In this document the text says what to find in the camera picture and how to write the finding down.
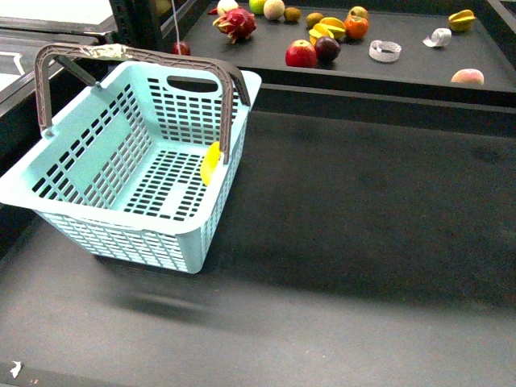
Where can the light blue plastic basket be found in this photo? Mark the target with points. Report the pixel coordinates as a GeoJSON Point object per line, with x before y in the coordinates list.
{"type": "Point", "coordinates": [123, 135]}

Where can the small dark red fruit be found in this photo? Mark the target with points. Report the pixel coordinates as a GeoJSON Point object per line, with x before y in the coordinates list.
{"type": "Point", "coordinates": [181, 48]}

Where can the brown kiwi fruit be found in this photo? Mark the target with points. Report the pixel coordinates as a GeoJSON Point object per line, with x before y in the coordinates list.
{"type": "Point", "coordinates": [313, 18]}
{"type": "Point", "coordinates": [292, 14]}

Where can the pink dragon fruit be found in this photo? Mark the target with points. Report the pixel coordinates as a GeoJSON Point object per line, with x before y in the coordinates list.
{"type": "Point", "coordinates": [236, 24]}

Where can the green apple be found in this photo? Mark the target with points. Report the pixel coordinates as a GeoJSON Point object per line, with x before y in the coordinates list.
{"type": "Point", "coordinates": [257, 6]}

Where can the dark purple plum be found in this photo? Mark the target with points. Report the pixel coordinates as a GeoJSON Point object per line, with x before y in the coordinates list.
{"type": "Point", "coordinates": [327, 49]}

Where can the red apple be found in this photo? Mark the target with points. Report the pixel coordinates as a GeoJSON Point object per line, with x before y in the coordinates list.
{"type": "Point", "coordinates": [302, 54]}

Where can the beige cantaloupe melon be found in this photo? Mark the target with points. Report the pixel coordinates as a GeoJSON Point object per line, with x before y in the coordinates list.
{"type": "Point", "coordinates": [274, 9]}

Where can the orange persimmon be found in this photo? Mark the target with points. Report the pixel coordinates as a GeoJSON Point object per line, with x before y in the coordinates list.
{"type": "Point", "coordinates": [356, 27]}

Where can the sliced yellow starfruit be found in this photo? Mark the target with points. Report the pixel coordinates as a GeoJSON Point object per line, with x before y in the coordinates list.
{"type": "Point", "coordinates": [328, 26]}

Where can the pink peach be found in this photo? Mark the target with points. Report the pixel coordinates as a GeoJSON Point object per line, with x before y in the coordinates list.
{"type": "Point", "coordinates": [468, 76]}

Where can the whole yellow starfruit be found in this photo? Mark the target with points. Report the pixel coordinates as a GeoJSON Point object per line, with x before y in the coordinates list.
{"type": "Point", "coordinates": [461, 21]}

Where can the white round fruit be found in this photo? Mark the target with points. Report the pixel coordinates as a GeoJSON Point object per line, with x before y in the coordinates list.
{"type": "Point", "coordinates": [224, 6]}

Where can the black fruit display tray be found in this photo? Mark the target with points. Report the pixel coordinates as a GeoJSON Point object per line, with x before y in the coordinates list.
{"type": "Point", "coordinates": [390, 60]}

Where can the small white tape roll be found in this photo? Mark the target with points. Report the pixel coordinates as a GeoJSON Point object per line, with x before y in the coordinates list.
{"type": "Point", "coordinates": [439, 38]}

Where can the white paper scrap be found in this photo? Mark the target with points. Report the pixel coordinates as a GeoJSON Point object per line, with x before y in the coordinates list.
{"type": "Point", "coordinates": [16, 368]}

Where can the yellow mango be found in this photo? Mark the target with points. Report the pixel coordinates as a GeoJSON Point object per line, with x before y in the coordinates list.
{"type": "Point", "coordinates": [210, 162]}

